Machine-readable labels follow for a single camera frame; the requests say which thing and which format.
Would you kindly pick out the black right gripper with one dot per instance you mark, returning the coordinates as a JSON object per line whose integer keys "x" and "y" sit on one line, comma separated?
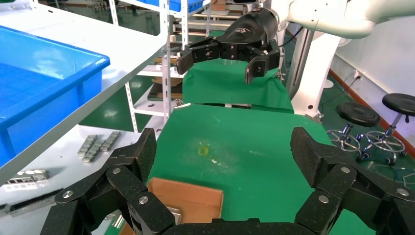
{"x": 249, "y": 29}

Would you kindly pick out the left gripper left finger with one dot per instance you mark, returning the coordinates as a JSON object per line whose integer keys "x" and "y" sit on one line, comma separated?
{"x": 126, "y": 181}

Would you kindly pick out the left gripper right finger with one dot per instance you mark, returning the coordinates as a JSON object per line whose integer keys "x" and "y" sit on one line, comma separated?
{"x": 340, "y": 181}

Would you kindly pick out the silver metal IO shield plate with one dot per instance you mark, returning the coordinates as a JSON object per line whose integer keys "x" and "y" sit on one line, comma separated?
{"x": 176, "y": 214}

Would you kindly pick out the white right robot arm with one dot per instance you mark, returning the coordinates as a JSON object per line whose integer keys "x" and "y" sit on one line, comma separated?
{"x": 324, "y": 19}

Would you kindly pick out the shallow cardboard box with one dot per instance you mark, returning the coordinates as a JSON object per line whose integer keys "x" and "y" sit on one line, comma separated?
{"x": 194, "y": 201}

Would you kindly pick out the blue plastic tray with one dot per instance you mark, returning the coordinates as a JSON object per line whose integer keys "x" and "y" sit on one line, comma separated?
{"x": 48, "y": 97}

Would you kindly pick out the green table cloth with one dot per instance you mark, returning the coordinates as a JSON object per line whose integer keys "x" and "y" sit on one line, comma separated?
{"x": 246, "y": 168}
{"x": 227, "y": 87}

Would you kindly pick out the black round stool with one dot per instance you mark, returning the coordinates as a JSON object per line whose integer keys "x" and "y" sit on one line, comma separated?
{"x": 400, "y": 103}
{"x": 356, "y": 115}

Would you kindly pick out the white perforated shelf leg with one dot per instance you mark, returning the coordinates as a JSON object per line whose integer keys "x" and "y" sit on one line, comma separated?
{"x": 166, "y": 90}
{"x": 130, "y": 107}

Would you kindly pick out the white paper sheet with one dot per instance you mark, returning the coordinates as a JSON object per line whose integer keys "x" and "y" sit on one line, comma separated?
{"x": 58, "y": 162}

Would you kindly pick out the blue storage bin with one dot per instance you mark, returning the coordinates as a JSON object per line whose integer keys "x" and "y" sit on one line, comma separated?
{"x": 181, "y": 5}

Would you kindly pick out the white robot body column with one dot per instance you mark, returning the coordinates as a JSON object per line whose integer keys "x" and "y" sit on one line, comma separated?
{"x": 313, "y": 81}

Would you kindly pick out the dark slotted metal bar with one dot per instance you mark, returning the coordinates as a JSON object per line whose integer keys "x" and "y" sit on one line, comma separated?
{"x": 27, "y": 176}

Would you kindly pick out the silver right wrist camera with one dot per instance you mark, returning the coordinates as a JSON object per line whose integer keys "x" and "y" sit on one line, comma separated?
{"x": 246, "y": 1}

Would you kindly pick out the white wall socket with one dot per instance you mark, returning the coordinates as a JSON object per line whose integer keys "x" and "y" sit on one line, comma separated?
{"x": 357, "y": 75}

